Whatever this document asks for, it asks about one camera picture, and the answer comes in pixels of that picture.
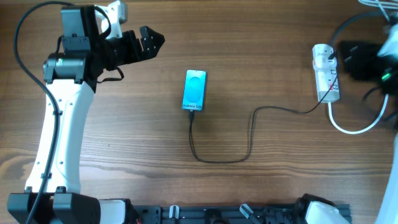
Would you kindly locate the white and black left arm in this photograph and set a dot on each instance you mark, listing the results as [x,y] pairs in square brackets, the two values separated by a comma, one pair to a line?
[92,42]

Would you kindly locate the Galaxy smartphone with cyan screen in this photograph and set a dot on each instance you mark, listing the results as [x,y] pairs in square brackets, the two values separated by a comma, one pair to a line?
[194,90]

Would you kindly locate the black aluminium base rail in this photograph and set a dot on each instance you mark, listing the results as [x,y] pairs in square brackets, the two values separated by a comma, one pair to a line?
[273,214]

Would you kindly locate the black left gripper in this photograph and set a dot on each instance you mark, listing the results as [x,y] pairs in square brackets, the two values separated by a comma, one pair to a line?
[148,52]

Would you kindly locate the white charger plug adapter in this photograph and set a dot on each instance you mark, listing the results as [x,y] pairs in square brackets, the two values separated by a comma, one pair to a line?
[322,62]

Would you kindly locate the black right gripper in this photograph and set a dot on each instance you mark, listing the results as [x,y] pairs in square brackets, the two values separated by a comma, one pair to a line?
[365,53]

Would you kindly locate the white power strip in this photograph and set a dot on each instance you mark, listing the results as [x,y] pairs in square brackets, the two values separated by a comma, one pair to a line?
[327,85]

